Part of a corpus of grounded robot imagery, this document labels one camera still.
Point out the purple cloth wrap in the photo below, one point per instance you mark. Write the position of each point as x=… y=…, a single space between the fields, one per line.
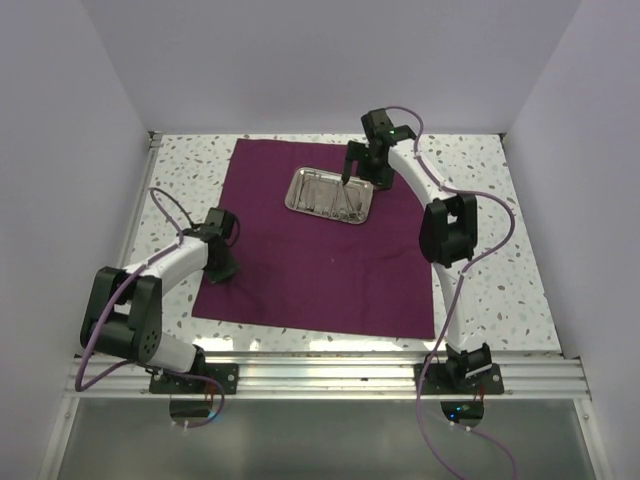
x=304 y=272

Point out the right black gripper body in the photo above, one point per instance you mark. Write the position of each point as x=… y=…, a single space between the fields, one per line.
x=376 y=171

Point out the steel hemostat forceps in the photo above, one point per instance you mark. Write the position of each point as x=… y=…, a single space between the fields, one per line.
x=351 y=212

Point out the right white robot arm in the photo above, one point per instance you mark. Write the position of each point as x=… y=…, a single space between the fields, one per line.
x=448 y=238

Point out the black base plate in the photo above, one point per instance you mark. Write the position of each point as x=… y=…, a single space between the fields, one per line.
x=205 y=379
x=495 y=382

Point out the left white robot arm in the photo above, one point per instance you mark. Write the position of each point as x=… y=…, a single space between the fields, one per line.
x=124 y=316

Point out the long steel scissors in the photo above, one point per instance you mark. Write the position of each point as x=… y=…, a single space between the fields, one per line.
x=335 y=192

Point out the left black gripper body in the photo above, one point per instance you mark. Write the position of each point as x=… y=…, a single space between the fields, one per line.
x=220 y=270

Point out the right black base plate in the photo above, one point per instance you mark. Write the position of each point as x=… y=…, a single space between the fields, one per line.
x=495 y=382

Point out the steel instrument tray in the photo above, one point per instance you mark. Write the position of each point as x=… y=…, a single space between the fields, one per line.
x=360 y=191

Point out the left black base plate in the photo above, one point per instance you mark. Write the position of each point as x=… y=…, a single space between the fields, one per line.
x=205 y=379

